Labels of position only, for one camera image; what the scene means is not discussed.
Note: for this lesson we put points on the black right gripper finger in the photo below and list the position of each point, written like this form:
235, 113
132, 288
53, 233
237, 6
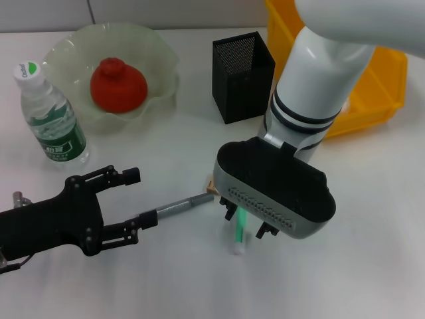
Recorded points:
229, 209
265, 230

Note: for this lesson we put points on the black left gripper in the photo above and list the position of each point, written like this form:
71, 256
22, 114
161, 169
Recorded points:
59, 222

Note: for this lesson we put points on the green pen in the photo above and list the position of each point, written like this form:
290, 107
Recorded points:
239, 226

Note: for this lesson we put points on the beige eraser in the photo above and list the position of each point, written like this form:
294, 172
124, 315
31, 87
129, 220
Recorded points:
211, 187

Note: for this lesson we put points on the grey glitter pen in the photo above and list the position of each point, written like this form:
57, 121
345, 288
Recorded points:
186, 203

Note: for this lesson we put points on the clear green-label water bottle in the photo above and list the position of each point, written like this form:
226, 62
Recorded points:
56, 133

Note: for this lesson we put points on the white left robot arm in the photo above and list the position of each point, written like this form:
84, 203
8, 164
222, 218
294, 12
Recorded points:
2, 259

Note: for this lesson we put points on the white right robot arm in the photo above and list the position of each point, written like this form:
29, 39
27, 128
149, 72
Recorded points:
318, 73

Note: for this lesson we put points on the black mesh pen holder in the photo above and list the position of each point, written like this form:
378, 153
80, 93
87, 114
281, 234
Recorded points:
242, 89

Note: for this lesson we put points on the pale green glass fruit plate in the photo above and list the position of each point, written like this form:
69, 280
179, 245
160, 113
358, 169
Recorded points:
152, 60

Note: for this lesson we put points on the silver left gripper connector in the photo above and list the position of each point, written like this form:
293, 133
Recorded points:
18, 198

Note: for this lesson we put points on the yellow plastic bin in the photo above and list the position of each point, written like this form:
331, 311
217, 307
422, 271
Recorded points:
382, 93

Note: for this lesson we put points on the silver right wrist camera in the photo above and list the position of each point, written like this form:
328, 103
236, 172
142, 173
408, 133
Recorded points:
275, 186

